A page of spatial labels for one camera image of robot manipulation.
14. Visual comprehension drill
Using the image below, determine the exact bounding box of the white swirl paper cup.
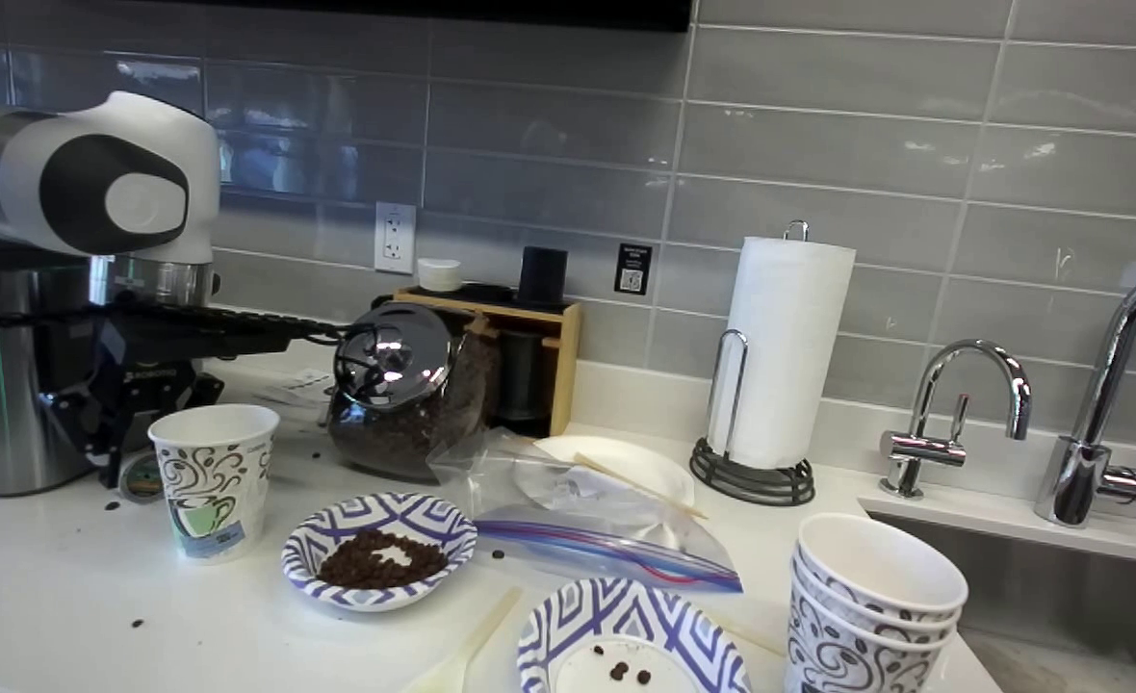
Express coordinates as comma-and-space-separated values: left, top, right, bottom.
778, 594, 951, 693
791, 512, 969, 630
791, 570, 962, 652

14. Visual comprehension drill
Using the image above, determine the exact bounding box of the white paper towel roll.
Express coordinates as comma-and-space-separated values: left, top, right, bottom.
704, 232, 858, 472

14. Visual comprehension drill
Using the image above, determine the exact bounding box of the clear zip plastic bag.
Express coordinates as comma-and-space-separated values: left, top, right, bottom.
443, 429, 747, 598

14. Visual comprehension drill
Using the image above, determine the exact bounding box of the small chrome faucet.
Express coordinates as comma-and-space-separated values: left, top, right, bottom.
877, 336, 1035, 502

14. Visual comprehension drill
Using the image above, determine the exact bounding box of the white paper plate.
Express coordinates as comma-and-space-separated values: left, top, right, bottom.
533, 431, 696, 512

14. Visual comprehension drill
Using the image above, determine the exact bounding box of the blue patterned paper bowl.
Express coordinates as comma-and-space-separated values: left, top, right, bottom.
277, 490, 483, 617
514, 574, 750, 693

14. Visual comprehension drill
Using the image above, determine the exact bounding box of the black wire towel holder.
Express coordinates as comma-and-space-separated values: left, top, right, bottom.
687, 221, 820, 507

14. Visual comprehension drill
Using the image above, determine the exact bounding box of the white power outlet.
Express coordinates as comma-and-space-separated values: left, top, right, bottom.
369, 199, 421, 277

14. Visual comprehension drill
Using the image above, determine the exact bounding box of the large chrome faucet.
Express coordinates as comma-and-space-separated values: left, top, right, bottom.
1035, 254, 1136, 526

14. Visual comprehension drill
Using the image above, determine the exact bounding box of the steel sink basin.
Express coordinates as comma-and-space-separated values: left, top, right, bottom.
858, 493, 1136, 693

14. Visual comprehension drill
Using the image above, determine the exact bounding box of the pile of coffee grounds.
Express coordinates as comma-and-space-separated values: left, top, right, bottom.
316, 526, 452, 594

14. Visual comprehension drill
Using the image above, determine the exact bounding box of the black wall socket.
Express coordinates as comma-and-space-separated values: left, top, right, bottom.
611, 239, 654, 300

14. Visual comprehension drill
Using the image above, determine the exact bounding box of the black cylinder container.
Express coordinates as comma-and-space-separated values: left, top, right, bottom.
516, 242, 571, 313

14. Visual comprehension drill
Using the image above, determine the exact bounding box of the small white object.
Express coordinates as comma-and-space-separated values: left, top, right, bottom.
413, 254, 467, 295

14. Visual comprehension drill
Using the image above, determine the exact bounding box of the chrome jar lid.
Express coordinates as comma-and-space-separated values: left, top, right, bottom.
331, 300, 460, 416

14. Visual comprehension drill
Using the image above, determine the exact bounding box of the dark wall cabinet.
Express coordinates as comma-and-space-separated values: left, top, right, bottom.
139, 0, 696, 36

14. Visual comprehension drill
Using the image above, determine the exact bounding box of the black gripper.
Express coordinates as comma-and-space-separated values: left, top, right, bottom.
35, 295, 230, 495

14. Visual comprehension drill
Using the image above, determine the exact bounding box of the paper cup with mug print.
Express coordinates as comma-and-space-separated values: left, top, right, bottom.
141, 399, 284, 563

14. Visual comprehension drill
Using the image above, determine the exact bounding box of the wooden box holder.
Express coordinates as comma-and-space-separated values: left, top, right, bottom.
389, 284, 586, 439

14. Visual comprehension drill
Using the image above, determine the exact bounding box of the small white coffee pod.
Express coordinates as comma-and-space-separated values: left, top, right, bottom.
118, 449, 167, 506

